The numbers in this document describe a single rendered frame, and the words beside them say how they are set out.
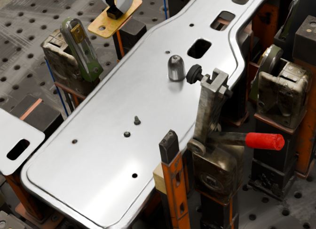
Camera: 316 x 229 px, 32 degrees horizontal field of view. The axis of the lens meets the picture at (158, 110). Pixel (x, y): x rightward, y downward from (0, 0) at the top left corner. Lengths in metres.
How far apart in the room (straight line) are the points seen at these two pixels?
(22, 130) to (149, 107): 0.23
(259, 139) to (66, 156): 0.35
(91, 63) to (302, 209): 0.54
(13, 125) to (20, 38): 0.63
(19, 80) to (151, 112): 0.61
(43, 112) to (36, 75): 0.46
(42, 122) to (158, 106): 0.22
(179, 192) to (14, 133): 0.34
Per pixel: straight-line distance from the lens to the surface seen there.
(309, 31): 0.92
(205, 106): 0.75
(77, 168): 0.92
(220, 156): 0.84
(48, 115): 1.03
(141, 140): 0.93
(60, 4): 1.67
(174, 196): 0.79
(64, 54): 1.03
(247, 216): 1.19
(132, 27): 1.12
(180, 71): 0.98
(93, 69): 1.04
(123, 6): 0.74
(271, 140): 0.75
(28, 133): 0.99
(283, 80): 0.91
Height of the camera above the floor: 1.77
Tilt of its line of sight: 53 degrees down
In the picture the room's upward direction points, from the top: 9 degrees counter-clockwise
